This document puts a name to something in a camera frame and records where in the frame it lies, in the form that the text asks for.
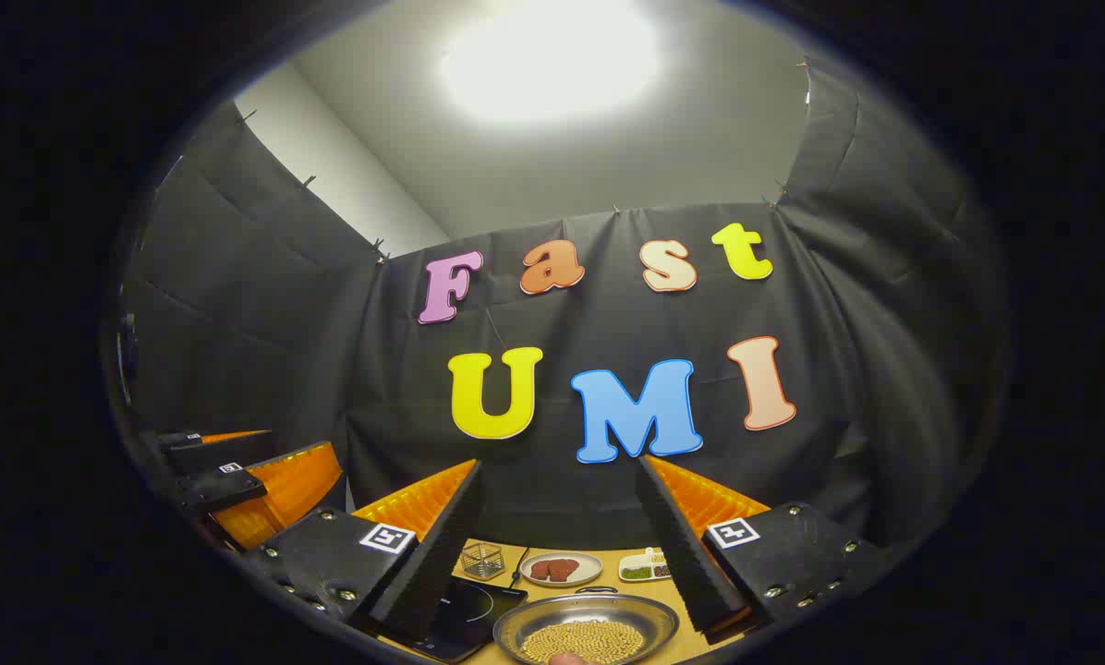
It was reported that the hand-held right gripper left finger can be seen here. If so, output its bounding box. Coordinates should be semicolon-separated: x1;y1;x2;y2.
243;459;486;647

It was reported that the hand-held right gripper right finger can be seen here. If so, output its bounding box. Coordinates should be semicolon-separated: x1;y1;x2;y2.
634;454;886;646

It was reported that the black induction cooktop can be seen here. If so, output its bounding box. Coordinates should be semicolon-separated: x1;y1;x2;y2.
377;577;528;662

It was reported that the stainless steel pot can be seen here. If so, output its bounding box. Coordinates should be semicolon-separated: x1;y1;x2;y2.
492;586;681;665

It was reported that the white divided dish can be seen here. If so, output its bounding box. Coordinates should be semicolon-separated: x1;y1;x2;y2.
618;547;674;583

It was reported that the round white plate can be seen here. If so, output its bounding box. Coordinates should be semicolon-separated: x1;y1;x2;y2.
519;551;603;588

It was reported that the pile of yellow soybeans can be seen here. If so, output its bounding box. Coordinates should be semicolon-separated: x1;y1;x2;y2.
522;621;646;664

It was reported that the bright ceiling light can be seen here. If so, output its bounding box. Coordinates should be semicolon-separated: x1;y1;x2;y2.
437;0;664;126

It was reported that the wire mesh basket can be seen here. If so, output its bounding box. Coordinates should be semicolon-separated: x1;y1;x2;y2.
460;542;505;581

